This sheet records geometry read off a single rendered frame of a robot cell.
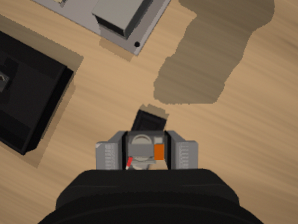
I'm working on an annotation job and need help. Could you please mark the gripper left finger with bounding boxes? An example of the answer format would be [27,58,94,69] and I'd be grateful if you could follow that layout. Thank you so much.
[95,131,128,170]

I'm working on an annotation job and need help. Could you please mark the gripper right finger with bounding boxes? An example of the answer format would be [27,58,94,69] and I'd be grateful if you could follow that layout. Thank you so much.
[164,130,198,169]

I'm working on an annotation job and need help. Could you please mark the grey mounting plate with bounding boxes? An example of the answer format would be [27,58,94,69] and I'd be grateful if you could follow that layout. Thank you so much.
[32,0,171,56]

